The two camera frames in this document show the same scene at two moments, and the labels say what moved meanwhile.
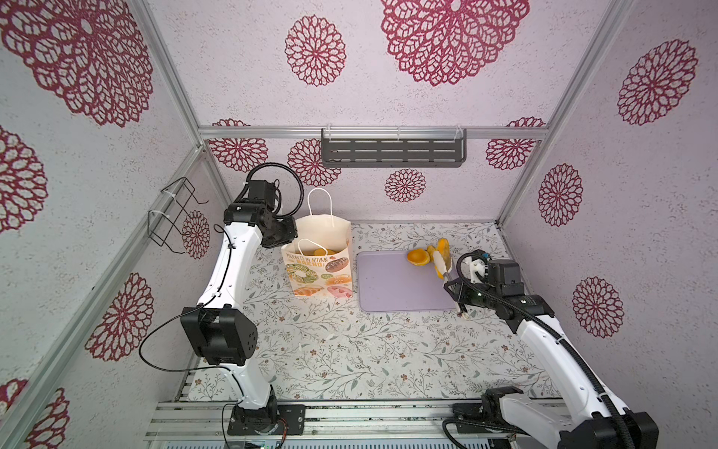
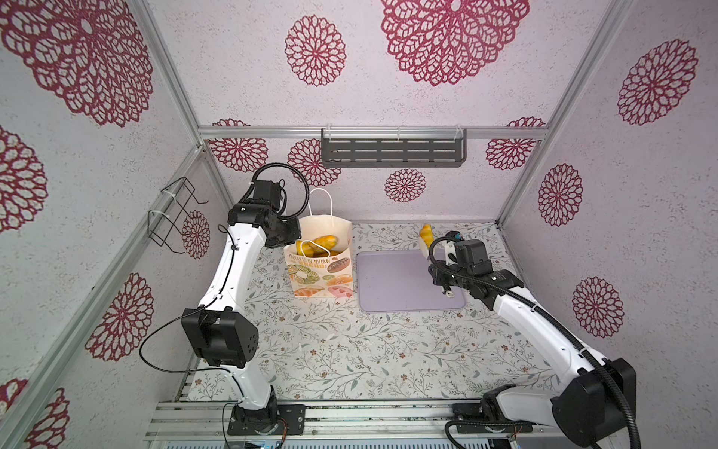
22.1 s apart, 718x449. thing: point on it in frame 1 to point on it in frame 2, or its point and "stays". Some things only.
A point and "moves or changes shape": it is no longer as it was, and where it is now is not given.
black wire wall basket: [165, 221] stays
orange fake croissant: [443, 248] moves or changes shape
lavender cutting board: [389, 282] stays
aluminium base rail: [203, 424] stays
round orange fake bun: [418, 256] to [306, 250]
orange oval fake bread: [431, 250] moves or changes shape
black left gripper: [292, 233] stays
